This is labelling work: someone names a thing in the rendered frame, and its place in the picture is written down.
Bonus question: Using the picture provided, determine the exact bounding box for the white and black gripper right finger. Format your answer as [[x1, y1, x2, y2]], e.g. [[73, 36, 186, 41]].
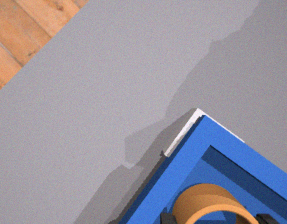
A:
[[254, 214, 280, 224]]

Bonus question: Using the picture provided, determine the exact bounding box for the blue open-top crate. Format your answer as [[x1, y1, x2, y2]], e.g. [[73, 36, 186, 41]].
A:
[[118, 115, 287, 224]]

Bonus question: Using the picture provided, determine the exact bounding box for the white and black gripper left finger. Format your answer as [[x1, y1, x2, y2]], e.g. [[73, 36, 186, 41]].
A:
[[160, 213, 177, 224]]

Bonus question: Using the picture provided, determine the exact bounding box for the bronze bushing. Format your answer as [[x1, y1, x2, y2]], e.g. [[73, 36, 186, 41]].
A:
[[172, 183, 259, 224]]

